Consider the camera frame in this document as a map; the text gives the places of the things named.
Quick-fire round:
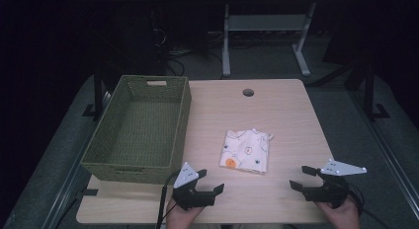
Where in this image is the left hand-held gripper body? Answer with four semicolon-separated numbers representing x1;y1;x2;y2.
172;161;216;211

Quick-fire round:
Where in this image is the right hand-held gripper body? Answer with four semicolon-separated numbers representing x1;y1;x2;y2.
303;158;368;210

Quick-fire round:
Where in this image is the white patterned cloth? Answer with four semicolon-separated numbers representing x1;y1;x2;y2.
218;127;275;175

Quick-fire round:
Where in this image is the green woven basket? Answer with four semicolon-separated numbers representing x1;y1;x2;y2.
80;74;193;186

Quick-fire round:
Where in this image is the person's left hand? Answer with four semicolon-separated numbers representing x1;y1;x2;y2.
165;197;206;229

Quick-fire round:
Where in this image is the person's right hand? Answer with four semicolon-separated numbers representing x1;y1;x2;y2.
315;194;362;229

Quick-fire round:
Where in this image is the black metal stand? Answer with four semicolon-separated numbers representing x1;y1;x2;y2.
361;57;391;122
82;62;112;122

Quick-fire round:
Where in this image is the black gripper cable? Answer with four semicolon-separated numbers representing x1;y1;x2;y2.
346;183;393;229
155;171;181;229

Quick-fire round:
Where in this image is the metal floor rail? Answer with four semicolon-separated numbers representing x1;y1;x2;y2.
41;90;113;229
351;90;419;220

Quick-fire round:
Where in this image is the bundle of floor cables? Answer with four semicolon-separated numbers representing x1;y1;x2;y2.
149;27;225;77

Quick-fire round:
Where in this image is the grey metal desk frame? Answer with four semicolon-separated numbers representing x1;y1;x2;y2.
220;1;318;79

